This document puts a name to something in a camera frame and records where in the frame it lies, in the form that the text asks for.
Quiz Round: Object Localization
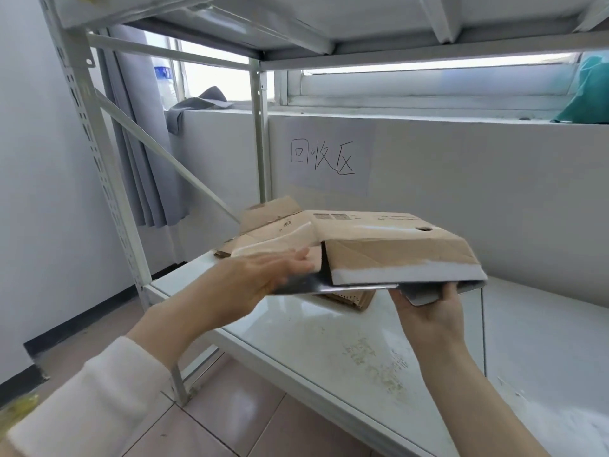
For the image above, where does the green printed cardboard box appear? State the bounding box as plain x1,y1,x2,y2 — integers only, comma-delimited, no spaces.
214,235,377,314

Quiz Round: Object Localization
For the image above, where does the clear plastic water bottle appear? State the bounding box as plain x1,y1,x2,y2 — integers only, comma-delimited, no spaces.
153,65,180,110

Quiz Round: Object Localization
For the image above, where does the person's right forearm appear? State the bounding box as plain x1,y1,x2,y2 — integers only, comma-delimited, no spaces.
421,342,553,457

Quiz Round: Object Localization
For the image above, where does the teal plastic bag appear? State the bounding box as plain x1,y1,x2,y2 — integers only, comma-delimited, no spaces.
551,54,609,124

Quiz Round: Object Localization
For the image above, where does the person's left forearm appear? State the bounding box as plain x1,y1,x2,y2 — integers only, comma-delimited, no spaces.
0,261,237,457

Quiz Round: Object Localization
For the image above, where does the grey cloth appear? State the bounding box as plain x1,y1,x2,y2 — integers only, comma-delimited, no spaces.
165,86,234,136

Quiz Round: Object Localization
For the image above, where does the person's left hand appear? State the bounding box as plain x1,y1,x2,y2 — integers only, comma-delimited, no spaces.
215,247,317,325

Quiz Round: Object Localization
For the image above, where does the glossy taped cardboard box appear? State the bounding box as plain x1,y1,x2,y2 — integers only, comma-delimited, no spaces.
228,195,488,308

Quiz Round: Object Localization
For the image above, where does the grey curtain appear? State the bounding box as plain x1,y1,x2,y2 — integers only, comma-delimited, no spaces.
97,25,189,229

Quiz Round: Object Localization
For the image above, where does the white wrist sleeve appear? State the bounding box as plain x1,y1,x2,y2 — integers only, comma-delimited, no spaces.
7,336,172,457

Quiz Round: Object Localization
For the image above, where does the white handwritten paper sign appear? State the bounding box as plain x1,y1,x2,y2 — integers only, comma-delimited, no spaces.
280,116,377,198

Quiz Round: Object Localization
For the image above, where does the person's right hand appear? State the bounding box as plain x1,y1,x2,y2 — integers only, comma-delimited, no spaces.
389,282,471,361

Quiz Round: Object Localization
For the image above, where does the white metal shelf rack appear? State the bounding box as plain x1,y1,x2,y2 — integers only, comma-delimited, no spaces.
0,0,609,457

